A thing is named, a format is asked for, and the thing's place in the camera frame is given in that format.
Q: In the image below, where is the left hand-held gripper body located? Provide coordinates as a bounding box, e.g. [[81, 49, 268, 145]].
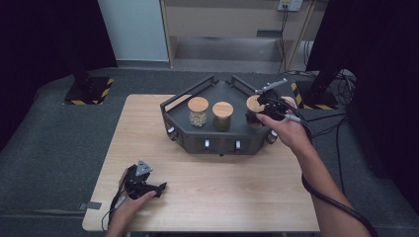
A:
[[123, 159, 156, 201]]

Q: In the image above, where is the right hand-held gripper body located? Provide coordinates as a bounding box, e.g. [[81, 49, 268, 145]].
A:
[[254, 77, 291, 121]]

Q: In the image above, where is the glass jar of red beans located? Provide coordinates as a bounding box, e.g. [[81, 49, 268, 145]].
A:
[[245, 94, 267, 128]]

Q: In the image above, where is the glass jar of green beans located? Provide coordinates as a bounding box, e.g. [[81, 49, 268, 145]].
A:
[[211, 101, 235, 132]]

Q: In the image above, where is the black corner shelf rack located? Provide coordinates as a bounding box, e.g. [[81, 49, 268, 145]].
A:
[[159, 74, 288, 156]]

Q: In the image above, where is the glass jar of pale beans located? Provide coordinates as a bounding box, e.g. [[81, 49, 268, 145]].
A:
[[187, 96, 210, 128]]

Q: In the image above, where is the person's left hand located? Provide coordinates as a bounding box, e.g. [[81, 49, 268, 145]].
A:
[[107, 167, 157, 231]]

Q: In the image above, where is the person's right hand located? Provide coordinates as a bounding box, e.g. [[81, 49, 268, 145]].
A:
[[255, 96, 314, 153]]

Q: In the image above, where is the black stand with striped base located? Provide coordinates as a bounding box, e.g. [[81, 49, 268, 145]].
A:
[[62, 39, 116, 107], [290, 58, 347, 112]]

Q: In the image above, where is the grey tape strip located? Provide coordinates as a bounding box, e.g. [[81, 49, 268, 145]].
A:
[[77, 200, 103, 211]]

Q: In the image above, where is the wooden shelf unit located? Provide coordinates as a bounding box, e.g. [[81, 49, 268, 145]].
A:
[[159, 0, 318, 72]]

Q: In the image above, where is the dark curtain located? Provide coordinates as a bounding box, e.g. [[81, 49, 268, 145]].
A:
[[0, 0, 119, 147], [304, 0, 419, 216]]

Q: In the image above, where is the white panel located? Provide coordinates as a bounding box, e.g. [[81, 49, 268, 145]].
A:
[[97, 0, 170, 63]]

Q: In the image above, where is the left hand-held gripper cable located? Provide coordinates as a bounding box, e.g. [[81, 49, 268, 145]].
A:
[[100, 179, 127, 232]]

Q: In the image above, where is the hand-held gripper cable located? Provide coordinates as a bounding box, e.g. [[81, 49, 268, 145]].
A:
[[100, 179, 127, 232], [263, 97, 380, 237]]

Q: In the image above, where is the black floor cable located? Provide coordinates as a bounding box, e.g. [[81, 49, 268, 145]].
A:
[[304, 113, 349, 124], [309, 117, 351, 198]]

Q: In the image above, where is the black socket cable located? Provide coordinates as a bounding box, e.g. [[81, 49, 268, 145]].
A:
[[277, 5, 291, 75]]

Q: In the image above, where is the bundle of floor cables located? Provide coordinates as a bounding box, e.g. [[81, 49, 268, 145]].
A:
[[331, 69, 358, 107]]

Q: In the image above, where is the white wall socket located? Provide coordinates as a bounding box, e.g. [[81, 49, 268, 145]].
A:
[[277, 0, 303, 13]]

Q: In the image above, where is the right hand-held gripper cable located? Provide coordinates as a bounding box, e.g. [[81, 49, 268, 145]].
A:
[[263, 97, 380, 237]]

